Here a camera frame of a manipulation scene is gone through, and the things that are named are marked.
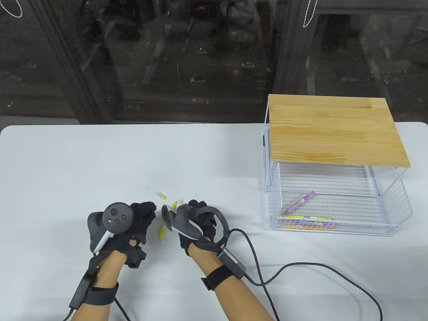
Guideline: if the dark window mullion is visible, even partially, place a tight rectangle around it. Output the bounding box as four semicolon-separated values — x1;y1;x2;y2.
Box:
273;0;321;96
32;0;107;125

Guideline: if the white wire basket drawer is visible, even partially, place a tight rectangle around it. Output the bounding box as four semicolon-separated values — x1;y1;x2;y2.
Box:
267;163;412;236

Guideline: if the black left wrist strap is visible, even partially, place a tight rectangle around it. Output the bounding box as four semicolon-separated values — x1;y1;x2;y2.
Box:
84;283;119;305

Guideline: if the black right hand controller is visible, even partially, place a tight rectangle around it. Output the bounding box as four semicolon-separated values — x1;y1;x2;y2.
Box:
162;205;231;248

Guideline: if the black right wrist strap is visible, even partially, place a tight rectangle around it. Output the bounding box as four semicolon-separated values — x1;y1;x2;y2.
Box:
201;266;234;291

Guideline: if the person's left hand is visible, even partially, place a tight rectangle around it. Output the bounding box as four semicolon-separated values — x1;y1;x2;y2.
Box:
88;201;157;269

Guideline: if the group of clear highlighter caps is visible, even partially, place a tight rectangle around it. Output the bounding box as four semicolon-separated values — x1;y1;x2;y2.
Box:
155;192;185;206

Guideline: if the white blind cord loop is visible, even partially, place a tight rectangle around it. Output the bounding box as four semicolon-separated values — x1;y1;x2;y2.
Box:
0;0;23;19
303;0;321;28

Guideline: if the yellow double-ended highlighter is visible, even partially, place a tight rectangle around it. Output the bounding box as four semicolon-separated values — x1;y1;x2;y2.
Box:
279;215;333;221
158;201;178;240

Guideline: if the black hand controller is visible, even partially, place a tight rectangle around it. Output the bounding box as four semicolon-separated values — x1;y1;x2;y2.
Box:
88;202;134;252
162;205;231;248

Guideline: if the person's right forearm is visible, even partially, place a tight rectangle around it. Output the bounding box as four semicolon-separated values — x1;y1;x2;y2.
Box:
189;242;278;321

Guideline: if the wooden-topped white wire rack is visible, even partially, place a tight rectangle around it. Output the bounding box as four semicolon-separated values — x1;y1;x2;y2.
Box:
263;94;411;194

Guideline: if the purple double-ended highlighter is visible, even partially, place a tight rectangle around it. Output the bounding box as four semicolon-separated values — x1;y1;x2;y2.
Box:
301;221;337;232
280;191;315;216

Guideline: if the black left wrist sensor box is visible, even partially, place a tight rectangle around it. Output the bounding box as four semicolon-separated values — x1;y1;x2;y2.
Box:
69;276;91;310

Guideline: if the black wrist strap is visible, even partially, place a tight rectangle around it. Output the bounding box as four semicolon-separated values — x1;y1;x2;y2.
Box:
84;283;119;305
201;266;234;291

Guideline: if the black left hand controller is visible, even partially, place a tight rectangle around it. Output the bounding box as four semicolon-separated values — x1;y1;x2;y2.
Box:
88;202;134;252

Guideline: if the orange double-ended highlighter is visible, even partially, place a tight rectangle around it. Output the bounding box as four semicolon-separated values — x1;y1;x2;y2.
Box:
283;225;331;232

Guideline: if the person's right hand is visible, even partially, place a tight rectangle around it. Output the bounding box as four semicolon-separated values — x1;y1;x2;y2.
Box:
179;200;231;258

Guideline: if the black right wrist sensor box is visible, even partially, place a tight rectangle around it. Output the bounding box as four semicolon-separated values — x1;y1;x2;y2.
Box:
219;247;247;279

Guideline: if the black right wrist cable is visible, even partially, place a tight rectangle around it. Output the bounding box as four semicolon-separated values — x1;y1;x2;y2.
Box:
229;228;383;321

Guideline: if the black wrist sensor box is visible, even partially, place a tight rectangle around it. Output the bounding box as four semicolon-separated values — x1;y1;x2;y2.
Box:
69;276;91;310
219;247;247;279

